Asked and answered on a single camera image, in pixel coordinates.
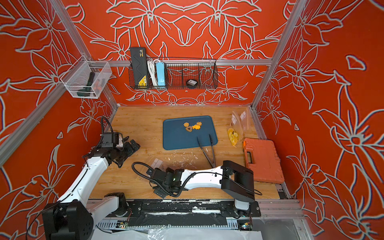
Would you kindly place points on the black wire wall basket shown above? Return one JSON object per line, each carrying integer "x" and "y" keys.
{"x": 179, "y": 70}

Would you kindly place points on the light blue box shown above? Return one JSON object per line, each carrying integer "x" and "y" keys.
{"x": 160, "y": 68}

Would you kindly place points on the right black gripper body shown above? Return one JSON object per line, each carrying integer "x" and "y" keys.
{"x": 163, "y": 191}

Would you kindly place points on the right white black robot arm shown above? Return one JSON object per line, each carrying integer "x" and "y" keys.
{"x": 234, "y": 179}

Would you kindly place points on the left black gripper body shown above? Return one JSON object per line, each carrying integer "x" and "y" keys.
{"x": 123, "y": 152}

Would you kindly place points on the dark green tool handle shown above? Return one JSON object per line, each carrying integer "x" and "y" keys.
{"x": 86, "y": 91}

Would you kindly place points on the teal plastic tray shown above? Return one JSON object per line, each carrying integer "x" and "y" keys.
{"x": 176, "y": 137}

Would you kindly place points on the small black round device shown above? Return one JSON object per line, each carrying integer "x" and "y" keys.
{"x": 192, "y": 84}

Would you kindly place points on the clear acrylic wall bin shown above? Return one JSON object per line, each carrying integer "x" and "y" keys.
{"x": 76, "y": 77}

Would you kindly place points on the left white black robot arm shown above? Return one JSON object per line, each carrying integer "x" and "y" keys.
{"x": 70, "y": 218}

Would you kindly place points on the orange plastic tool case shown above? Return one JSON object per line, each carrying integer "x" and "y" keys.
{"x": 261, "y": 157}

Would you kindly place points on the black mounting base rail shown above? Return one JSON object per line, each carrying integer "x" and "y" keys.
{"x": 224, "y": 208}

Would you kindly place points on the clear bag yellow dog print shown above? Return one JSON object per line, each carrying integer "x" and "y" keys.
{"x": 245, "y": 118}

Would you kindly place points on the black box yellow label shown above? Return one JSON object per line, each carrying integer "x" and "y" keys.
{"x": 140, "y": 68}

